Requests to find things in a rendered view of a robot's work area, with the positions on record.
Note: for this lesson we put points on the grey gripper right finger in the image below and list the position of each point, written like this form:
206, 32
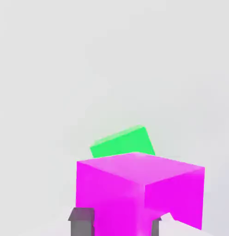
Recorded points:
156, 227

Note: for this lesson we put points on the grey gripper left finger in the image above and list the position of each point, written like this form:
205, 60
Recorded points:
82, 223

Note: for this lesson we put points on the small magenta cube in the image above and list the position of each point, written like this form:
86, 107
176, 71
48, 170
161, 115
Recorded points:
123, 184

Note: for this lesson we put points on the small green cube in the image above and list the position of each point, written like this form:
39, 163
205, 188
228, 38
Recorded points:
121, 142

